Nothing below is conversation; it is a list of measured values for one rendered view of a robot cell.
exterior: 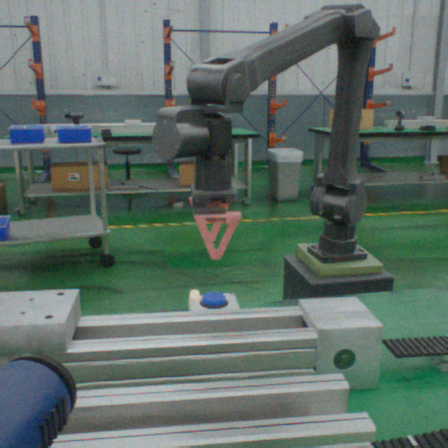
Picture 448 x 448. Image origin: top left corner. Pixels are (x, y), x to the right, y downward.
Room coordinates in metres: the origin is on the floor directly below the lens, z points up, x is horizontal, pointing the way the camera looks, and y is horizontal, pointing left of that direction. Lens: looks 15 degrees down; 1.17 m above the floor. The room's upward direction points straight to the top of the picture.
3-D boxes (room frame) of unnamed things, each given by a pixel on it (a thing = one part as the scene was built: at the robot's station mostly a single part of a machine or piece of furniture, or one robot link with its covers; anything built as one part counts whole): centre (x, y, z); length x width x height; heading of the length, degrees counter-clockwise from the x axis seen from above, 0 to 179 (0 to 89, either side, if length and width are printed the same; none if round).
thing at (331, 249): (1.13, -0.27, 0.84); 0.12 x 0.09 x 0.08; 110
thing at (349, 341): (0.67, -0.16, 0.83); 0.12 x 0.09 x 0.10; 7
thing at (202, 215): (0.73, 0.01, 0.98); 0.07 x 0.07 x 0.09; 7
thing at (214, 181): (0.77, 0.02, 1.05); 0.10 x 0.07 x 0.07; 7
